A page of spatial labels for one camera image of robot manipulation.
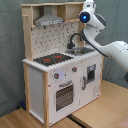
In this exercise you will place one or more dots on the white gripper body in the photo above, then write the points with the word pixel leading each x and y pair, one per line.
pixel 90 4

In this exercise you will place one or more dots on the white toy oven door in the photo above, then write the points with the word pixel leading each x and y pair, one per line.
pixel 63 98

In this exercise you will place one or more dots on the wooden toy kitchen unit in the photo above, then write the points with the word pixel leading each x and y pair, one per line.
pixel 46 40

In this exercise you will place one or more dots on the grey toy range hood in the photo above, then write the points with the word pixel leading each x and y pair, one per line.
pixel 48 18

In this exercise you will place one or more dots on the black toy faucet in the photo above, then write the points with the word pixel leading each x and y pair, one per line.
pixel 71 44

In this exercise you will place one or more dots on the metal toy sink basin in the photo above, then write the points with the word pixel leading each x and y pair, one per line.
pixel 79 51

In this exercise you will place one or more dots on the red right oven knob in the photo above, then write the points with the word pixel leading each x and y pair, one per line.
pixel 74 69

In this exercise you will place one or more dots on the red oven knob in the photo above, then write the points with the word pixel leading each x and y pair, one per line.
pixel 56 75
pixel 74 69

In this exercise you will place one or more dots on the black toy stovetop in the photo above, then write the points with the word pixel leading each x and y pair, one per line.
pixel 52 59

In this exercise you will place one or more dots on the white cabinet door with dispenser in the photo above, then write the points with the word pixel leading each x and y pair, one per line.
pixel 90 79

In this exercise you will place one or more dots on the red left oven knob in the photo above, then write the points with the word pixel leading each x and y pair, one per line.
pixel 56 75

